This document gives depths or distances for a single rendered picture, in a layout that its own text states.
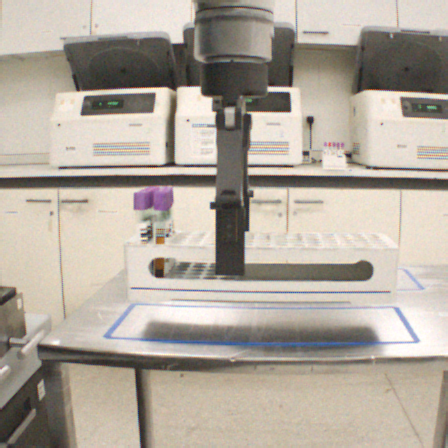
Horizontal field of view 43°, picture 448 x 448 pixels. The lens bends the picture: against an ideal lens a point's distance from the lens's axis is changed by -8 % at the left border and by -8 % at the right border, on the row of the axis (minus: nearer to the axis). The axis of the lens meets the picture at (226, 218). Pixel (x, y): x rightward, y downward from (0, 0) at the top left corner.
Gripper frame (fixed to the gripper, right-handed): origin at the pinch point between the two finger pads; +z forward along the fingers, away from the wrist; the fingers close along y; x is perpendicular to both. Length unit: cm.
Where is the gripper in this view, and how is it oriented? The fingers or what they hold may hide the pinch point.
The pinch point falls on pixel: (233, 244)
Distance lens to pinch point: 68.0
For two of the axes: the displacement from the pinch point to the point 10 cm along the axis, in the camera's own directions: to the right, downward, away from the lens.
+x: -10.0, -0.1, 0.8
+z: 0.0, 9.9, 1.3
